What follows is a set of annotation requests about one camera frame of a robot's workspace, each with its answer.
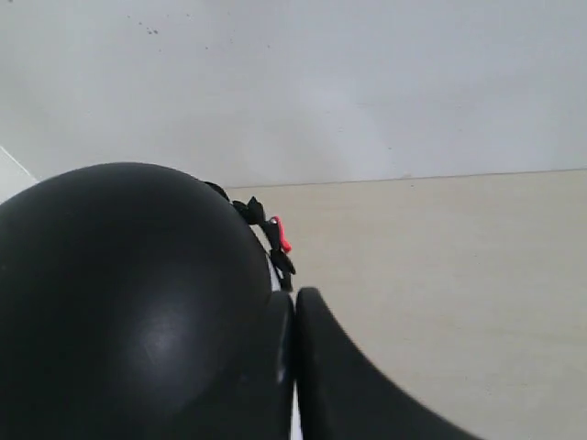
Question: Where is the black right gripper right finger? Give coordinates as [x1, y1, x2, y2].
[294, 287, 475, 439]

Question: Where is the black helmet with visor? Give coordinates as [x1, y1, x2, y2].
[1, 163, 294, 439]

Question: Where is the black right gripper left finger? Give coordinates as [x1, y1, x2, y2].
[201, 291, 295, 440]

